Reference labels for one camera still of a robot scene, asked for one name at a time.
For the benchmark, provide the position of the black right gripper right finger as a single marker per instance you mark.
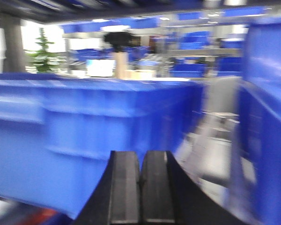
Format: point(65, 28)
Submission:
point(170, 197)

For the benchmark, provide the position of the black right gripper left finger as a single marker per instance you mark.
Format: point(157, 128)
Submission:
point(116, 199)

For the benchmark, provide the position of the blue bin front left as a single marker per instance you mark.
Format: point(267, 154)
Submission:
point(56, 134)

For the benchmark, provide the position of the blue open-front bin right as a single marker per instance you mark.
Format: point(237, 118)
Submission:
point(260, 115)

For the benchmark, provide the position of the metal shelf rack overhead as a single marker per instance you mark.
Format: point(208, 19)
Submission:
point(54, 11)

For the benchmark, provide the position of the grey chair back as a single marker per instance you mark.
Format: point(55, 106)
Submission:
point(222, 94)

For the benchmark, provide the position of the laptop on white table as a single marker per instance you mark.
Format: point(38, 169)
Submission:
point(100, 68)

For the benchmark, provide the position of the green plant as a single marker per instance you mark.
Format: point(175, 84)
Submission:
point(42, 59)

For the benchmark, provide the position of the black camera rig wooden post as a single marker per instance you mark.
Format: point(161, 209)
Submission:
point(119, 40)

